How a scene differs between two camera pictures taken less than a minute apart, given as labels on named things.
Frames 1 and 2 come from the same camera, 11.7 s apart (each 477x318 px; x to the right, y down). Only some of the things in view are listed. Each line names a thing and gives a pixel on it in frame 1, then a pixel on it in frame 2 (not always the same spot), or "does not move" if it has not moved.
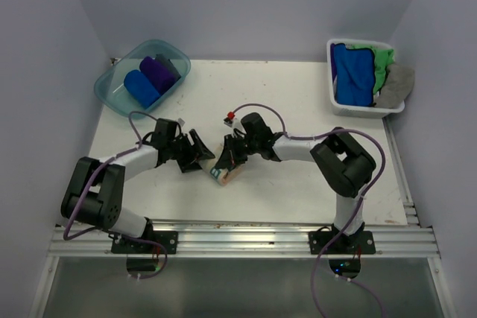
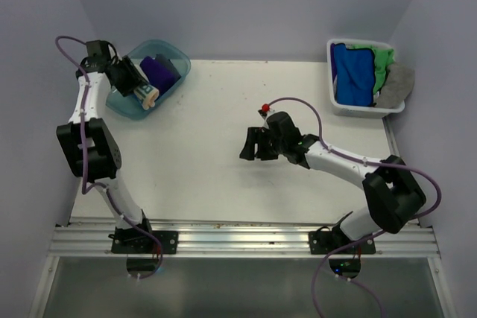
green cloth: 382,59 does not move
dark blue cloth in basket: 355,75 does not move
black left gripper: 186,164 to 133,79
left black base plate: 169,239 does not move
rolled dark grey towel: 166,61 does not move
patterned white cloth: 222,176 to 148,94
